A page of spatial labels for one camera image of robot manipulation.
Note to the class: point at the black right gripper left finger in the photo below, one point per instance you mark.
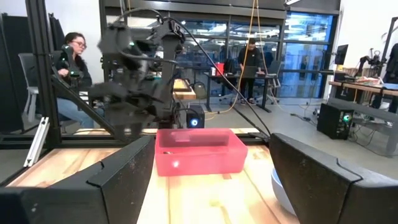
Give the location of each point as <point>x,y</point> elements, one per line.
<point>127,174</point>

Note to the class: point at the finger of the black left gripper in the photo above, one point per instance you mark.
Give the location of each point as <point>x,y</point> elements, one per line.
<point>121,132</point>
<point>135,130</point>

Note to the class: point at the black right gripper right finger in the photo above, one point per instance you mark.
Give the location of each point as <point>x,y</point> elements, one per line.
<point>308,180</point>

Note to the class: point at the black background robot arm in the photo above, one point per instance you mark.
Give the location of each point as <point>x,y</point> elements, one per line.
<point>370,62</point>

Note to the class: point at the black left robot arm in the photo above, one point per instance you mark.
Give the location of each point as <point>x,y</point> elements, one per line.
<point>169,62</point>

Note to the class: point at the grey-blue bowl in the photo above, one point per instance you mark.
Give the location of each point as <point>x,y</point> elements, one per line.
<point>281,193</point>

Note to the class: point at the wooden tray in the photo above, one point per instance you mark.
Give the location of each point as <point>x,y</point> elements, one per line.
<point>183,90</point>

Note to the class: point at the person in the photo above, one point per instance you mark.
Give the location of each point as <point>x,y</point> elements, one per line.
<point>392,65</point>
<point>250,56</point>
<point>74,102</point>

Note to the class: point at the black computer tower blue light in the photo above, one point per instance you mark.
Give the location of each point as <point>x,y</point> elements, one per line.
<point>195,116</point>

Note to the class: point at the black computer tower green light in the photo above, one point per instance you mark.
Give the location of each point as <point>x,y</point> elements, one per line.
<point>334,121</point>

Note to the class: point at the pink plastic bin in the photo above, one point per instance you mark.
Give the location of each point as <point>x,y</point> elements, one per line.
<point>199,155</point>

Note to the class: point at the silver aluminium bar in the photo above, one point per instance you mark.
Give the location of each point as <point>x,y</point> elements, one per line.
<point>36,143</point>

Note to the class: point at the red box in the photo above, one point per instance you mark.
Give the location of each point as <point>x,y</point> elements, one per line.
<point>219,68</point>

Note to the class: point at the black-legged desk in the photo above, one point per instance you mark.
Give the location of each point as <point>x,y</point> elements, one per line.
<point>264,93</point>

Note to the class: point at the grey office chair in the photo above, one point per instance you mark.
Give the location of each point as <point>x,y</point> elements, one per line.
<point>28,81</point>

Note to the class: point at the wooden workbench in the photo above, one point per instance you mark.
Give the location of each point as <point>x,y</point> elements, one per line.
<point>357,87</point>

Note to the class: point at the black room divider panel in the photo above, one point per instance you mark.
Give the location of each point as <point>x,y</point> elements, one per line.
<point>12,77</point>

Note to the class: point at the black monitor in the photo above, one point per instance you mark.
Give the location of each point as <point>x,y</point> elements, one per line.
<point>341,54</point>

